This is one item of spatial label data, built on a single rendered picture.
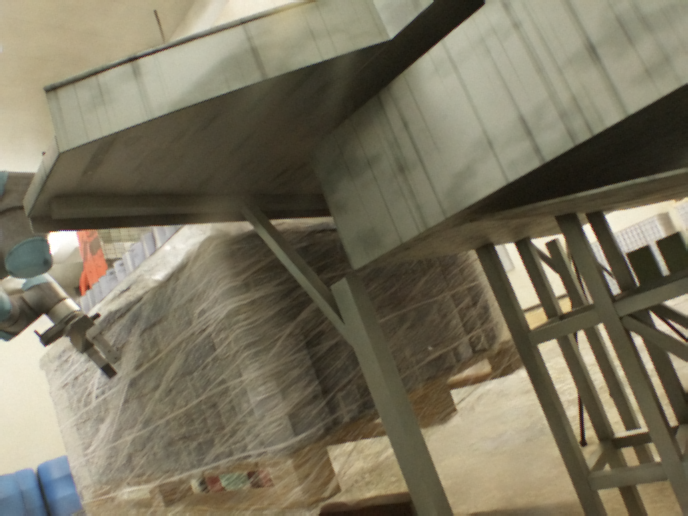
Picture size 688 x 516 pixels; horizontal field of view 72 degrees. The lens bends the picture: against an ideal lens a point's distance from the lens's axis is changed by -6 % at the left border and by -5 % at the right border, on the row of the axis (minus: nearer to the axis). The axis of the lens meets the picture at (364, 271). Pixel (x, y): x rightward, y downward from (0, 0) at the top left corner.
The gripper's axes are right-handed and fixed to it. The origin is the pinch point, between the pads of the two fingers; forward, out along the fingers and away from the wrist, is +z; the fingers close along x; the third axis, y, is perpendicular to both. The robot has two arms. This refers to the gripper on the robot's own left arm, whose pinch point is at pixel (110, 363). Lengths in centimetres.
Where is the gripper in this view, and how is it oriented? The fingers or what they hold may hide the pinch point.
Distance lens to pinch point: 147.6
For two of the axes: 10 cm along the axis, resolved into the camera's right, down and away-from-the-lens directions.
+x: -4.8, 4.6, 7.5
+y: 5.4, -5.3, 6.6
